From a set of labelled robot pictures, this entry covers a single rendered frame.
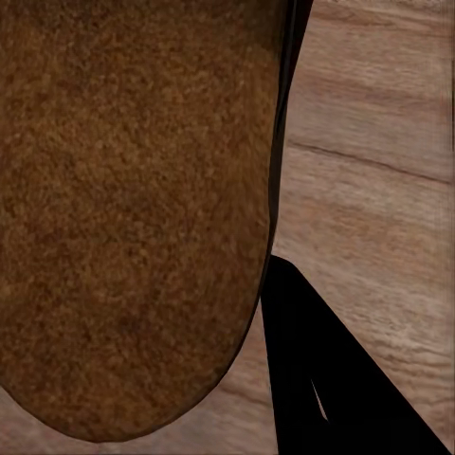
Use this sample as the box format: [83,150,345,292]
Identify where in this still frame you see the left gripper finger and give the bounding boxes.
[260,255,451,455]

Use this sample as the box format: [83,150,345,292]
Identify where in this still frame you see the sandal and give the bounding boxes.
[0,0,314,444]

